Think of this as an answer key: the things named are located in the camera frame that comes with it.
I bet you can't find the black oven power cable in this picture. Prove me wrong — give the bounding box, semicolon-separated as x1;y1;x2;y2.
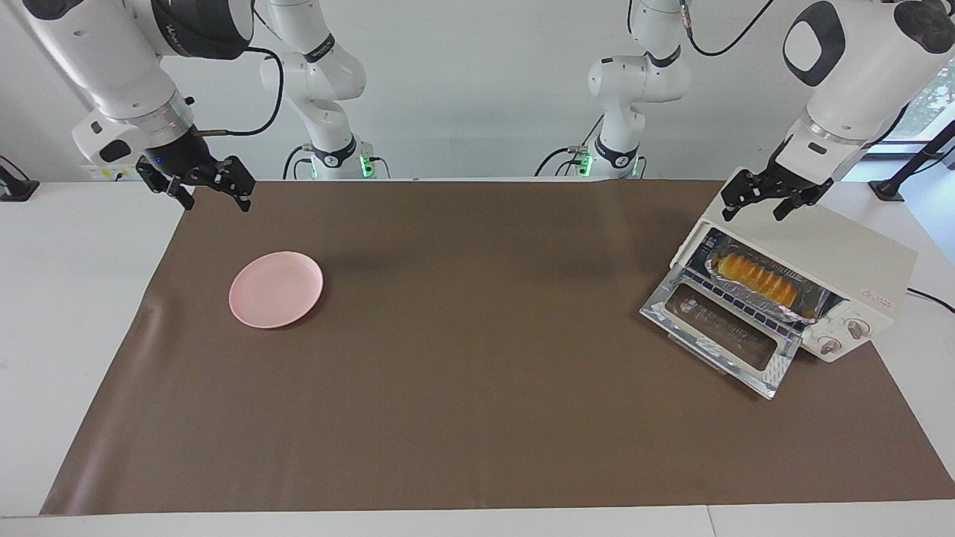
907;287;955;314

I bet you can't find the pink round plate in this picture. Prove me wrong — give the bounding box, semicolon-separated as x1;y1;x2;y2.
228;251;325;329

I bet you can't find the white toaster oven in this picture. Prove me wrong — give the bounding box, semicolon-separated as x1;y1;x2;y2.
670;166;918;364

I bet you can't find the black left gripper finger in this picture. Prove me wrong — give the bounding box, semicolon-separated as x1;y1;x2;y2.
721;178;753;222
773;192;811;222

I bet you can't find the golden ridged bread loaf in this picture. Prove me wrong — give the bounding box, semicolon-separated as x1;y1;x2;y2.
713;252;799;308

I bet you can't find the brown table mat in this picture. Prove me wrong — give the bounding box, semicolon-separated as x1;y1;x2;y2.
40;179;955;516

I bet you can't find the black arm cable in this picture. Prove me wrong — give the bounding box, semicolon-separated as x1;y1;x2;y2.
195;46;286;138
677;0;778;58

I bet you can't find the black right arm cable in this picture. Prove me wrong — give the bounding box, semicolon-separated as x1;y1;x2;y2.
195;46;286;138

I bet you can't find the oven glass door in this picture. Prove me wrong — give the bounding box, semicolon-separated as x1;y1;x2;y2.
640;265;803;400

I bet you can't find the black base cable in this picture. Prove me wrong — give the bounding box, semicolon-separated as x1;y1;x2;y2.
533;113;607;178
281;144;314;180

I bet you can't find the aluminium foil tray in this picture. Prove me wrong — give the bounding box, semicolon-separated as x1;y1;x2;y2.
705;230;831;324

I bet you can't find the oven wire rack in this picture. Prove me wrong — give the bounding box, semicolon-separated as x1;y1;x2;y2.
683;224;845;338

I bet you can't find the white box yellow label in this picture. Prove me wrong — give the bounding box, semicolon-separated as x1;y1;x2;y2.
81;164;141;183

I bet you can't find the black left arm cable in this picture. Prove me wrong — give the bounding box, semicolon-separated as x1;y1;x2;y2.
677;0;778;58

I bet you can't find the window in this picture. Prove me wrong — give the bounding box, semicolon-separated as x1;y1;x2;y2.
865;60;955;157

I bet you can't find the black camera stand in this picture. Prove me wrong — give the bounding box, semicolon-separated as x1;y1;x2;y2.
868;119;955;202
0;155;40;202

